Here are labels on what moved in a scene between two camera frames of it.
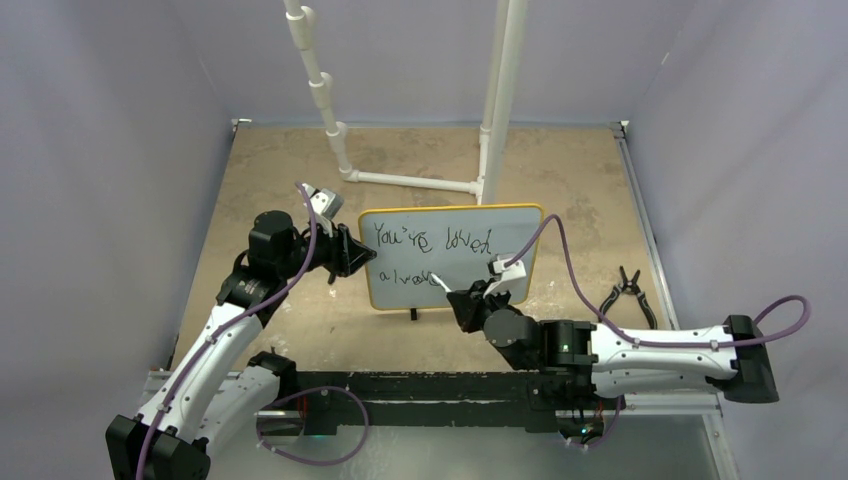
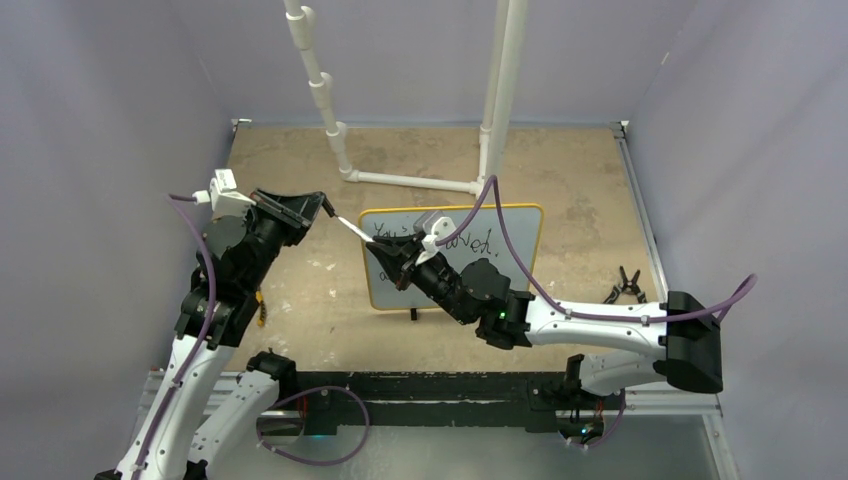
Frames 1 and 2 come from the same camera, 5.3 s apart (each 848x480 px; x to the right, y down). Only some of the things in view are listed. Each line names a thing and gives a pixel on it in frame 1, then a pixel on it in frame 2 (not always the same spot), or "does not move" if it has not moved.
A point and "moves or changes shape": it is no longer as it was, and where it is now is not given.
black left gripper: [345, 254] to [274, 206]
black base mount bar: [428, 398] does not move
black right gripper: [469, 304] to [399, 274]
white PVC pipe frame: [505, 30] does not move
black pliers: [629, 287] does not move
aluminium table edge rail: [706, 405] does not move
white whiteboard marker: [446, 288] moves or changes shape
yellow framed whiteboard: [412, 244] does not move
